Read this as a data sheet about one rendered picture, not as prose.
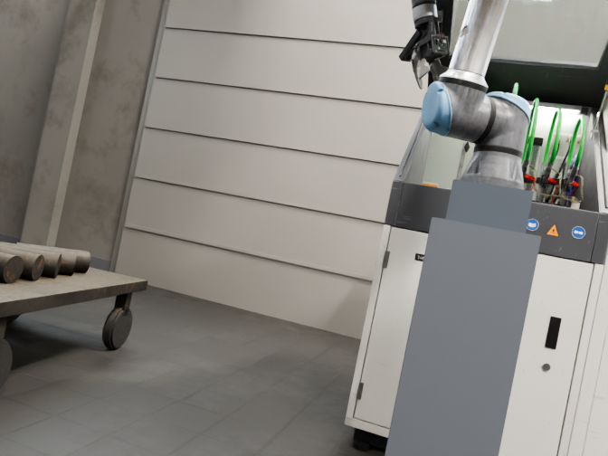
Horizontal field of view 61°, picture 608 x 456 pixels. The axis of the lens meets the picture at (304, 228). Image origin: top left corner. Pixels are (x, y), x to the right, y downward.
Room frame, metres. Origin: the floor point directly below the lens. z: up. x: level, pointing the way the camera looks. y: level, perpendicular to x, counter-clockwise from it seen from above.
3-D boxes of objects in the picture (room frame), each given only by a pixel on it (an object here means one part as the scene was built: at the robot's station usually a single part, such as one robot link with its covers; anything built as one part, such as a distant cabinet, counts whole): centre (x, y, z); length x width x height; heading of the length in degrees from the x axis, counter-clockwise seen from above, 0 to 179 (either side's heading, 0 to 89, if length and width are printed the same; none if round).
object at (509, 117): (1.28, -0.43, 1.07); 0.13 x 0.12 x 0.14; 103
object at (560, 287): (1.72, -0.61, 0.44); 0.65 x 0.02 x 0.68; 72
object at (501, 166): (1.28, -0.44, 0.95); 0.15 x 0.15 x 0.10
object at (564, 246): (1.74, -0.61, 0.87); 0.62 x 0.04 x 0.16; 72
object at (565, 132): (2.14, -1.00, 1.20); 0.13 x 0.03 x 0.31; 72
